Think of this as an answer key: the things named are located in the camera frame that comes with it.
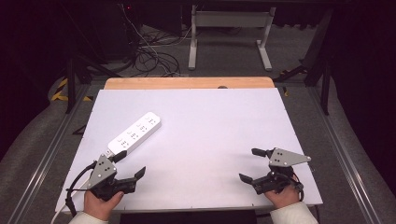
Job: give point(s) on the black metal stand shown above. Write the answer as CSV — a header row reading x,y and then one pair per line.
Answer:
x,y
322,71
71,84

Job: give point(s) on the light wooden table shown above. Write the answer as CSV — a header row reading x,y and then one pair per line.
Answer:
x,y
186,83

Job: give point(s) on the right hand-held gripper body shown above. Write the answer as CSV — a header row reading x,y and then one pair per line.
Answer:
x,y
285,158

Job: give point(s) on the white power strip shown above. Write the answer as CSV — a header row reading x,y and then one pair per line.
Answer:
x,y
137,132

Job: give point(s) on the metal floor rail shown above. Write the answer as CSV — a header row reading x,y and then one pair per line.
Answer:
x,y
46,161
342,155

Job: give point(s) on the white metal desk frame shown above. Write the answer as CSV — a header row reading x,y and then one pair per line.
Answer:
x,y
232,19

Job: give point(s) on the person's left hand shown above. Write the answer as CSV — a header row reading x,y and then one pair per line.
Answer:
x,y
99,208

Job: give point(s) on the person's right hand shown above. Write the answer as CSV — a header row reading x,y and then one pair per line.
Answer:
x,y
285,199

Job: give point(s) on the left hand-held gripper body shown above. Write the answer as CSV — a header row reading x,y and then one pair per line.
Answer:
x,y
101,172

